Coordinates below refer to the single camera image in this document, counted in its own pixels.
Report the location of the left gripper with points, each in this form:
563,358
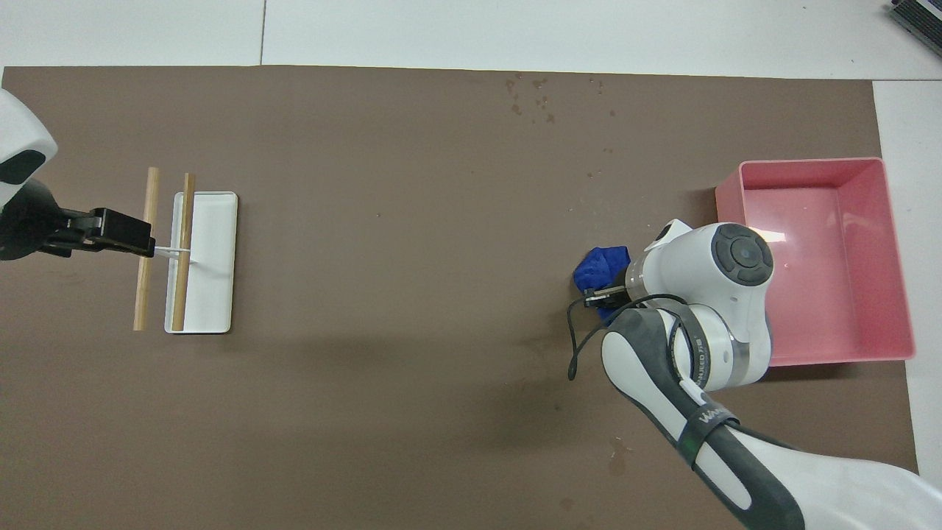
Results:
28,224

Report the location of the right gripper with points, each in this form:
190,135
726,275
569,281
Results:
620,283

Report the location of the blue towel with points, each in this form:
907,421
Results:
600,266

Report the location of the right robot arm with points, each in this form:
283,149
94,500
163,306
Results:
736,316

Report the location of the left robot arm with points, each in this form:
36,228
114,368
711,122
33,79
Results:
22,125

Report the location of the wooden rod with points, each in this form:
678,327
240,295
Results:
184,221
150,199

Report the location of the thin white crossbar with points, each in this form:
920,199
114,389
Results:
168,252

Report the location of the white rectangular tray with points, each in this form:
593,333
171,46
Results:
215,272

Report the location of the pink plastic bin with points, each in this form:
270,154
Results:
861,324

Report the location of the dark grey ribbed device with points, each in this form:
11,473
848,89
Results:
920,16

